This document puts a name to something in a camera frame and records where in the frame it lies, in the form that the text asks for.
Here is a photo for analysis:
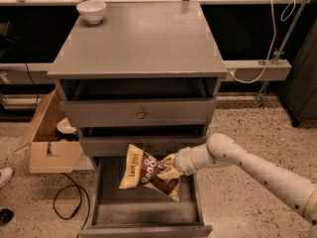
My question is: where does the black floor cable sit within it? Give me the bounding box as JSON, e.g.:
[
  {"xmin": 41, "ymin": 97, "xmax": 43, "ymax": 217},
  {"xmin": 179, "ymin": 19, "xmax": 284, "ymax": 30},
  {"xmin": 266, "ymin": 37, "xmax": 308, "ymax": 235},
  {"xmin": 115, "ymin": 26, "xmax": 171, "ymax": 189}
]
[{"xmin": 53, "ymin": 172, "xmax": 91, "ymax": 238}]

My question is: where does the white ceramic bowl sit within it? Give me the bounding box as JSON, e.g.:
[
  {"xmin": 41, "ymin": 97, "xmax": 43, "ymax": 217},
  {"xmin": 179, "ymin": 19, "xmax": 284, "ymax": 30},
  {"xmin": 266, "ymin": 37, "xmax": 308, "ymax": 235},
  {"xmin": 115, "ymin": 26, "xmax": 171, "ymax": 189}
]
[{"xmin": 76, "ymin": 0, "xmax": 106, "ymax": 24}]

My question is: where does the open cardboard box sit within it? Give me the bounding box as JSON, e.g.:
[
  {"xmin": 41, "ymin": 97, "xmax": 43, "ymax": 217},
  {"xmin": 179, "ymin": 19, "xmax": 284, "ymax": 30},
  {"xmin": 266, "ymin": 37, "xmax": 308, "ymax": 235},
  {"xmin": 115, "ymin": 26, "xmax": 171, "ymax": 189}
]
[{"xmin": 17, "ymin": 90, "xmax": 90, "ymax": 174}]

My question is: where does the white hanging cable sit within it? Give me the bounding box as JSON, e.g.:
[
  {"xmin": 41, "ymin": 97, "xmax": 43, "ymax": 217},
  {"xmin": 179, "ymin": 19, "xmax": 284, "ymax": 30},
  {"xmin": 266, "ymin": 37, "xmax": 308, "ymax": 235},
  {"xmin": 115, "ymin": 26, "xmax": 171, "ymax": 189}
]
[{"xmin": 227, "ymin": 0, "xmax": 298, "ymax": 85}]

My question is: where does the dark grey side cabinet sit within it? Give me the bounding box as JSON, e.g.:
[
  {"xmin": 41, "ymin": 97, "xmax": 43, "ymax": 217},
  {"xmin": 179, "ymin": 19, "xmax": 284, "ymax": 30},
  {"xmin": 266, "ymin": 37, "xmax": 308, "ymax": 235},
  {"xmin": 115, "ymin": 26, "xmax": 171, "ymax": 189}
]
[{"xmin": 280, "ymin": 20, "xmax": 317, "ymax": 127}]

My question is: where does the white sneaker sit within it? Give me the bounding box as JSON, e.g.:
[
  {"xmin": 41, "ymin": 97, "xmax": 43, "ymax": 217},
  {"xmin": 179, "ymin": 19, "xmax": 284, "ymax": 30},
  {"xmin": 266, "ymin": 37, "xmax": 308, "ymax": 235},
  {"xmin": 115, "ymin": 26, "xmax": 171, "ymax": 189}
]
[{"xmin": 0, "ymin": 167, "xmax": 14, "ymax": 188}]

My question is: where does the brass top drawer knob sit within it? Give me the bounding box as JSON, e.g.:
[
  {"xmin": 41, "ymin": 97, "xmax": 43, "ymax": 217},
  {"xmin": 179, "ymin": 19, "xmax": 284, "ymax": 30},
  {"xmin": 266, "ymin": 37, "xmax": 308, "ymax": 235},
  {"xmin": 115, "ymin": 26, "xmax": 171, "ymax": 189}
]
[{"xmin": 138, "ymin": 111, "xmax": 146, "ymax": 119}]

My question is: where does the grey open bottom drawer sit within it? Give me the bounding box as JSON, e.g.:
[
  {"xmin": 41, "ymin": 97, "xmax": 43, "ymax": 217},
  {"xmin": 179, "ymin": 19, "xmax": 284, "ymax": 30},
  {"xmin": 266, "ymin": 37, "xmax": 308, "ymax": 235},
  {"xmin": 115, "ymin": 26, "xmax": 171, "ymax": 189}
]
[{"xmin": 79, "ymin": 157, "xmax": 212, "ymax": 238}]

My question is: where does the white bowl in box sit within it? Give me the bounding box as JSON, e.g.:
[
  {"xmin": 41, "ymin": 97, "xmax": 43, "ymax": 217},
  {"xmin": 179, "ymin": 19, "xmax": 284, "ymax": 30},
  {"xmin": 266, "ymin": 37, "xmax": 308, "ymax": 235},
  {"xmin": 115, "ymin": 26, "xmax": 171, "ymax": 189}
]
[{"xmin": 56, "ymin": 118, "xmax": 76, "ymax": 135}]

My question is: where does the grey drawer cabinet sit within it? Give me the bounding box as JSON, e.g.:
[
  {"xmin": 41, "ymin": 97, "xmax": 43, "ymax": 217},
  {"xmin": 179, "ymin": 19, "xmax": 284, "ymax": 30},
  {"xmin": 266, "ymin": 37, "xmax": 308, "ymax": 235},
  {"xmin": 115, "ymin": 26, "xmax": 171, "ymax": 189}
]
[{"xmin": 48, "ymin": 2, "xmax": 226, "ymax": 142}]

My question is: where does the black round floor object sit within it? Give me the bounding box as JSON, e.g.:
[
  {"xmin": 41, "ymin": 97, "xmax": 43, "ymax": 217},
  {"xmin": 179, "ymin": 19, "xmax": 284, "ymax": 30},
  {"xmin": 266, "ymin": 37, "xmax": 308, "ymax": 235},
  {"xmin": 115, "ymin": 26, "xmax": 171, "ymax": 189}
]
[{"xmin": 0, "ymin": 208, "xmax": 14, "ymax": 225}]

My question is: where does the brown chip bag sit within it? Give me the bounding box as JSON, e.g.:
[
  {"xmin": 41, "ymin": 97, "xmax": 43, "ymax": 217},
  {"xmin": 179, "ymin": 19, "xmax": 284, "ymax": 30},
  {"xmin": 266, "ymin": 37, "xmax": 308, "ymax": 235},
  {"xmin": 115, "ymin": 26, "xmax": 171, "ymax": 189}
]
[{"xmin": 119, "ymin": 145, "xmax": 181, "ymax": 201}]

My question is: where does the grey top drawer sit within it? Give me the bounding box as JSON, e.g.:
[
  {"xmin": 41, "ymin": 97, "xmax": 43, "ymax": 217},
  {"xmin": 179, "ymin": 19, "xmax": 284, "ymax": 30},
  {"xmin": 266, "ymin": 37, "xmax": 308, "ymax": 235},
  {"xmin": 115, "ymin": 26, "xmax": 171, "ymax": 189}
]
[{"xmin": 61, "ymin": 99, "xmax": 216, "ymax": 128}]

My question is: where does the metal diagonal pole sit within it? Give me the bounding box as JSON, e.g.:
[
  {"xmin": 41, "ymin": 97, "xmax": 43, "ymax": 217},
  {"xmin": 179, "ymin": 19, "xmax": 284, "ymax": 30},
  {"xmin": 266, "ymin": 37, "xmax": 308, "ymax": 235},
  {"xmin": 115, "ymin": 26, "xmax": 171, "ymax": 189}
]
[{"xmin": 256, "ymin": 0, "xmax": 309, "ymax": 109}]

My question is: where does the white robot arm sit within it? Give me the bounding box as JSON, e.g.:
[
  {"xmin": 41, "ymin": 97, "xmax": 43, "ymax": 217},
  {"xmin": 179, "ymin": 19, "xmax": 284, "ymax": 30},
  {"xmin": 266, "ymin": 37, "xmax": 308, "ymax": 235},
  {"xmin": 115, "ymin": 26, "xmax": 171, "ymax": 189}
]
[{"xmin": 158, "ymin": 133, "xmax": 317, "ymax": 238}]

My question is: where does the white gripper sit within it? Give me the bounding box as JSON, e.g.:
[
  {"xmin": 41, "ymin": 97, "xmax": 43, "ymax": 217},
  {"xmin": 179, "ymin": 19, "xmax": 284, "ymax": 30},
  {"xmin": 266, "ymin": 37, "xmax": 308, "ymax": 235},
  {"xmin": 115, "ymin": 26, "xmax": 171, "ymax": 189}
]
[{"xmin": 157, "ymin": 144, "xmax": 212, "ymax": 181}]

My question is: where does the grey middle drawer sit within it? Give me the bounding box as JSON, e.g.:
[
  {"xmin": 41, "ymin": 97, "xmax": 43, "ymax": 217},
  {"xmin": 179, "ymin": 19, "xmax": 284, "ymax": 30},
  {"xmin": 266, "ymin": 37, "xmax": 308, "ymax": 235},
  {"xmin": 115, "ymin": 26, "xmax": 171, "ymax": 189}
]
[{"xmin": 80, "ymin": 136, "xmax": 206, "ymax": 157}]

